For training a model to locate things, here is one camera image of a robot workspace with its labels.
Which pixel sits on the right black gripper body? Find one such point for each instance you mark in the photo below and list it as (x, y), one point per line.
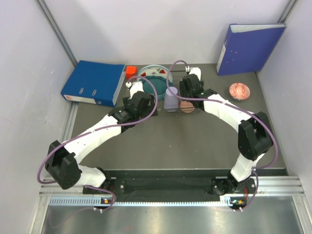
(183, 91)

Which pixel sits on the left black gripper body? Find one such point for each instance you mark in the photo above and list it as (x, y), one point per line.
(148, 108)

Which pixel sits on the pink plastic cup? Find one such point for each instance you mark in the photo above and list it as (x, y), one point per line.
(186, 107)

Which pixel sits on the lilac plastic cup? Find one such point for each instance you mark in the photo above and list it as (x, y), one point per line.
(170, 100)

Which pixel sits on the blue and orange patterned bowl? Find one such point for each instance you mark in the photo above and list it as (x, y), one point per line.
(239, 91)

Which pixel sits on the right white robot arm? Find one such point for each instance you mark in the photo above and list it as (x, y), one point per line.
(254, 130)

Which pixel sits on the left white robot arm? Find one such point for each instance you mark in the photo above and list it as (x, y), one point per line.
(63, 160)

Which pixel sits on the teal scalloped plate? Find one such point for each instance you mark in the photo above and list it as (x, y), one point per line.
(159, 84)

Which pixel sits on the small red cube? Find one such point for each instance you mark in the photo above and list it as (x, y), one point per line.
(130, 70)

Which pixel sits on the white plate with red fruit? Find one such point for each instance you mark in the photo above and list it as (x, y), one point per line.
(156, 74)

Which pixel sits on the blue binder lying flat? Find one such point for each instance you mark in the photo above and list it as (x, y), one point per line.
(95, 83)

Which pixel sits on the purple binder standing upright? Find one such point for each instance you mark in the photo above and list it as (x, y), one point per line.
(247, 47)

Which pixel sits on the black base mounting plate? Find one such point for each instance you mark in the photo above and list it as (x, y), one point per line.
(203, 185)

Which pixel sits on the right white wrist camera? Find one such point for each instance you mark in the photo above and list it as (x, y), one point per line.
(193, 71)

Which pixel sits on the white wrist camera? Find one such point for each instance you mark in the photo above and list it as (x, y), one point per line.
(134, 87)
(193, 71)

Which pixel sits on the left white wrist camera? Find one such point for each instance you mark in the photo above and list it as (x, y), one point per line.
(134, 87)

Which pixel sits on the black wire dish rack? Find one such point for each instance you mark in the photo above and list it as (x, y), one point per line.
(175, 84)

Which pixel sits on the white slotted cable duct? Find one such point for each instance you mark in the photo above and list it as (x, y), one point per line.
(102, 202)

